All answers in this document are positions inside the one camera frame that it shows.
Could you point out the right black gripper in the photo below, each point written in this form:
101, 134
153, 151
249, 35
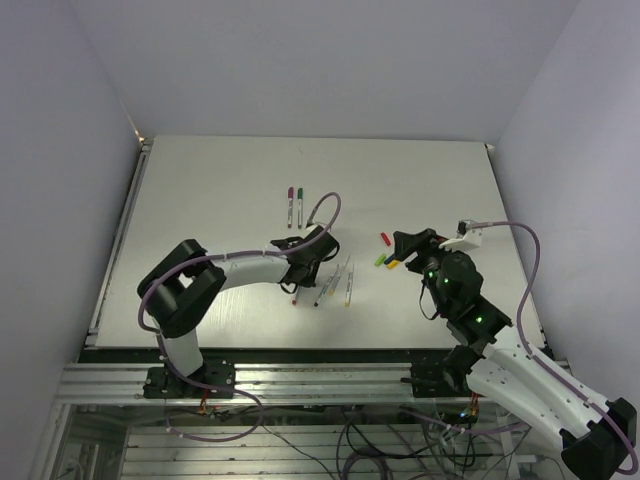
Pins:
425, 244

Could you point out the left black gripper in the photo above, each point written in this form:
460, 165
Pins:
310, 281

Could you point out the green capped pen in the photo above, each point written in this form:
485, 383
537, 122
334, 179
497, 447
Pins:
300, 207

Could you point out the purple pen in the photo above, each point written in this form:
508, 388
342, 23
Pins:
290, 207

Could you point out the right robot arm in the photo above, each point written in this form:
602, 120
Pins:
595, 436

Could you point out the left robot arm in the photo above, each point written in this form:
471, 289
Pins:
179, 291

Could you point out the dark blue pen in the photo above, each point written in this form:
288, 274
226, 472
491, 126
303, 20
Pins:
326, 286

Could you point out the orange pen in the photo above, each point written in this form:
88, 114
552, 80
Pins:
337, 277

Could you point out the green pen cap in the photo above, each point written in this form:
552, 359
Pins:
380, 259

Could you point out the yellow pen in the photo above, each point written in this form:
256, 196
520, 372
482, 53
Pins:
349, 285

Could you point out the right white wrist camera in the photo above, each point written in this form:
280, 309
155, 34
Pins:
467, 238

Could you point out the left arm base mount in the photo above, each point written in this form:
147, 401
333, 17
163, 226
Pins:
214, 379

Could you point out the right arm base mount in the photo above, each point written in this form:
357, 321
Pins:
442, 374

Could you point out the aluminium frame rail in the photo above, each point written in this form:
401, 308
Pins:
122, 384

